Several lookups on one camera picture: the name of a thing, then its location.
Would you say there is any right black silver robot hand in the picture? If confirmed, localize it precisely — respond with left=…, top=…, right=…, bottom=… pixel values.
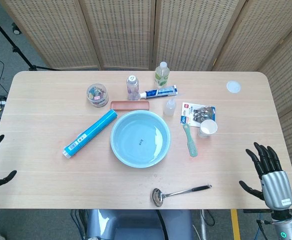
left=239, top=141, right=292, bottom=210

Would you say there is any stainless steel ladle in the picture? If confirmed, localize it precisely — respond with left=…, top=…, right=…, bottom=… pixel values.
left=150, top=184, right=213, bottom=208

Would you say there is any white paper cup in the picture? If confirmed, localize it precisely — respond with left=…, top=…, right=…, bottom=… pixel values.
left=198, top=119, right=218, bottom=140

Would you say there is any green scrub brush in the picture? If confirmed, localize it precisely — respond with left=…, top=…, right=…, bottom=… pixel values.
left=182, top=123, right=199, bottom=158

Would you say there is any blue cling film roll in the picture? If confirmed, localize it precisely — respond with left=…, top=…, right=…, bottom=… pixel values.
left=62, top=110, right=118, bottom=159

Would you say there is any binder clip retail card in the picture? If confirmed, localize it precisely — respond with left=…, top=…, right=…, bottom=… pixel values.
left=180, top=101, right=217, bottom=128

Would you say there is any black tripod stand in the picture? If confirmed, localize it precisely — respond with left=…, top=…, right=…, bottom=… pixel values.
left=0, top=9, right=49, bottom=72

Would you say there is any white round table cap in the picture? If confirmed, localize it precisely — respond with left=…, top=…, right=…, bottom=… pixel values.
left=226, top=80, right=242, bottom=94

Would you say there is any clear jar of clips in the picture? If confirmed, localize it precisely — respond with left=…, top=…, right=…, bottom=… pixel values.
left=86, top=83, right=110, bottom=108

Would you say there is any translucent squeeze wash bottle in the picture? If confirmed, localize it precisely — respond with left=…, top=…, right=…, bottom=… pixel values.
left=163, top=98, right=176, bottom=117

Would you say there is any brown rectangular tray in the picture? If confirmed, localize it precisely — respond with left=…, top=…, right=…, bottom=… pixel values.
left=110, top=100, right=151, bottom=112

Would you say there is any light blue plastic basin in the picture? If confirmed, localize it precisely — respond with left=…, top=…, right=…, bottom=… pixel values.
left=110, top=110, right=172, bottom=169

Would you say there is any blue grey robot torso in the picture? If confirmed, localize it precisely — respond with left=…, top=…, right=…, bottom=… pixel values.
left=85, top=208, right=194, bottom=240

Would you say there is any blue white toothpaste tube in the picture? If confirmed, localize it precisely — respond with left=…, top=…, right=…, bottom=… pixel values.
left=139, top=84, right=179, bottom=100

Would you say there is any clear bottle purple label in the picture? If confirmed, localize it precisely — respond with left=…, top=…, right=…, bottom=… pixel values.
left=126, top=75, right=140, bottom=101

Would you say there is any clear bottle green label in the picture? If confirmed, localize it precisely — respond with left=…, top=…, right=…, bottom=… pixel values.
left=154, top=61, right=171, bottom=89

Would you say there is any wicker folding screen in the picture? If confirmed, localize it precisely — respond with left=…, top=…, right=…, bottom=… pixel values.
left=0, top=0, right=292, bottom=161

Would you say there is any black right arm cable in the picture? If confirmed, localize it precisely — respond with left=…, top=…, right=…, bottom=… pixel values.
left=256, top=218, right=274, bottom=240

